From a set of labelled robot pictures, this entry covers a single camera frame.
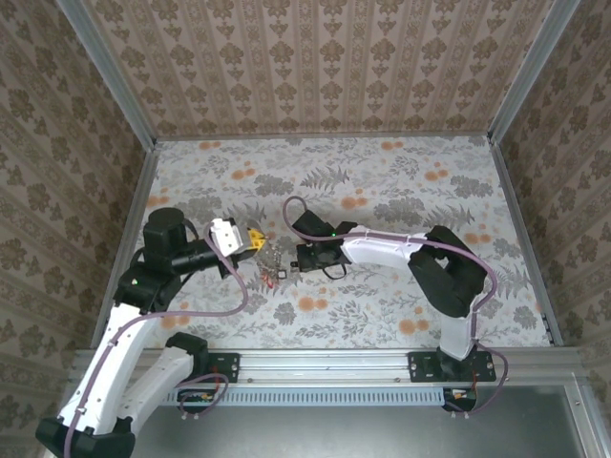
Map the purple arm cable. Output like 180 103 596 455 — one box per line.
61 221 249 458
282 195 510 421

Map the grey metal shelf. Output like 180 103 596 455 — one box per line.
71 385 593 458

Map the silver keyring with keys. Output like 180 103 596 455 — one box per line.
257 238 284 278

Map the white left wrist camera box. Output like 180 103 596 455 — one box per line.
209 217 244 257

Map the aluminium table edge rail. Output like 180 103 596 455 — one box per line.
155 132 495 143

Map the aluminium side frame rail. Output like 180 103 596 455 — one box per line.
45 142 161 458
491 137 611 458

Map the aluminium frame post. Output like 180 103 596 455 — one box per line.
487 0 581 144
54 0 158 149

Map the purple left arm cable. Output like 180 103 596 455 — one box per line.
61 221 249 458

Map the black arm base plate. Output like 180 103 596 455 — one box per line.
408 351 497 384
204 351 241 383

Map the floral patterned tablecloth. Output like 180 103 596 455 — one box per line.
97 135 559 352

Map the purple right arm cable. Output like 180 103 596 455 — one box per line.
282 195 510 421

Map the grey slotted cable duct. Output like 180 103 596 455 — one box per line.
127 386 450 407

